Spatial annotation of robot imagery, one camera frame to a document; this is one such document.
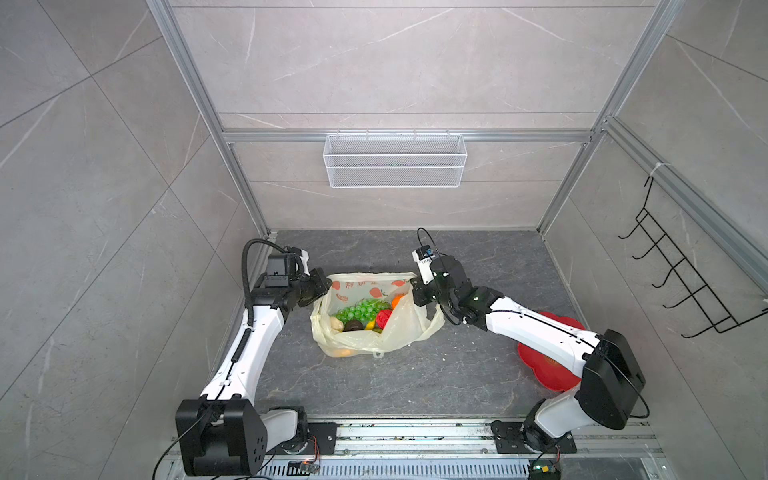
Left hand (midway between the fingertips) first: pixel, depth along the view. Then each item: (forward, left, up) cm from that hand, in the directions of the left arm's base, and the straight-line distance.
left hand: (331, 274), depth 81 cm
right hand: (-1, -22, -2) cm, 22 cm away
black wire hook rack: (-11, -84, +13) cm, 85 cm away
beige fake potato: (-8, 0, -15) cm, 17 cm away
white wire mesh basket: (+41, -20, +9) cm, 46 cm away
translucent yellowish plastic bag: (-10, -22, -10) cm, 26 cm away
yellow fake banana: (-7, -10, -17) cm, 21 cm away
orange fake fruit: (-4, -18, -8) cm, 20 cm away
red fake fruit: (-6, -14, -15) cm, 21 cm away
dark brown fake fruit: (-7, -5, -17) cm, 19 cm away
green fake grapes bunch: (-4, -8, -14) cm, 17 cm away
